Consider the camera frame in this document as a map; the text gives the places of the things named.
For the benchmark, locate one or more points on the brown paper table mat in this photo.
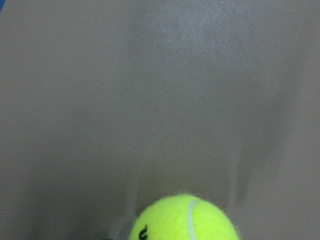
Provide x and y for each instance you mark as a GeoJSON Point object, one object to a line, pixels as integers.
{"type": "Point", "coordinates": [109, 105]}

